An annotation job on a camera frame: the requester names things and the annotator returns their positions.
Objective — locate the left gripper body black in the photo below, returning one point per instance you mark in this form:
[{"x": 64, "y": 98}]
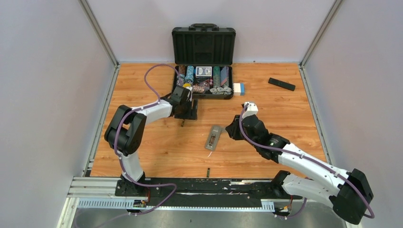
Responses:
[{"x": 186, "y": 108}]

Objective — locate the grey remote control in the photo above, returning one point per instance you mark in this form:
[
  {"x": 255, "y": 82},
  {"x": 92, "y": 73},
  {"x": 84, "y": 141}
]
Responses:
[{"x": 213, "y": 138}]

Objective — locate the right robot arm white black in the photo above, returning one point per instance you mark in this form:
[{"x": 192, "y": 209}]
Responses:
[{"x": 348, "y": 193}]

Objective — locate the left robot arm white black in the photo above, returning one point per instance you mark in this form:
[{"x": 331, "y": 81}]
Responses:
[{"x": 125, "y": 131}]

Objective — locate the black remote control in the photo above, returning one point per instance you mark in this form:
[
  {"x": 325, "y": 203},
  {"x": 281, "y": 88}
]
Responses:
[{"x": 282, "y": 84}]

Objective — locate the teal poker chip stack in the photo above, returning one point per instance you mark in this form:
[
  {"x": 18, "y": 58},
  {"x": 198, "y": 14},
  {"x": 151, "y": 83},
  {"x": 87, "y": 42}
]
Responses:
[{"x": 189, "y": 77}]

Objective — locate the blue playing card deck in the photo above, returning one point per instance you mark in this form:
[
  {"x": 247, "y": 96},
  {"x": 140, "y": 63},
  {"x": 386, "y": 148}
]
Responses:
[{"x": 203, "y": 71}]

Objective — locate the white blue card box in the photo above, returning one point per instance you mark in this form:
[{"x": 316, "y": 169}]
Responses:
[{"x": 238, "y": 89}]

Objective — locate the green poker chip stack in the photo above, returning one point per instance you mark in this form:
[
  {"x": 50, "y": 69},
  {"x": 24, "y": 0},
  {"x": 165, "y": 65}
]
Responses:
[{"x": 216, "y": 77}]

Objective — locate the black poker chip case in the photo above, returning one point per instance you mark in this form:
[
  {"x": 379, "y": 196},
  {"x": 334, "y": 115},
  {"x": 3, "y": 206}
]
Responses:
[{"x": 204, "y": 45}]

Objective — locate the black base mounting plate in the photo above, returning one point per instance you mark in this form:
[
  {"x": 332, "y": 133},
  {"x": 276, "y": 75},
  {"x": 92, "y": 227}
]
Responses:
[{"x": 202, "y": 192}]

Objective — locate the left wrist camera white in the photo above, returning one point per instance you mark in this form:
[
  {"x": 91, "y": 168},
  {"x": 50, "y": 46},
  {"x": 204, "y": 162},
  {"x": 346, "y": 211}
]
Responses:
[{"x": 190, "y": 93}]

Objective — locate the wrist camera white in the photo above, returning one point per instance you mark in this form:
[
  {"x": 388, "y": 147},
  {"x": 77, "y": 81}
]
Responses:
[
  {"x": 249, "y": 108},
  {"x": 190, "y": 93}
]

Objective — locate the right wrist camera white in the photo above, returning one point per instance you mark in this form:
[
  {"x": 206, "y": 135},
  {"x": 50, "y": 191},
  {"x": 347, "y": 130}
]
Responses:
[{"x": 249, "y": 108}]

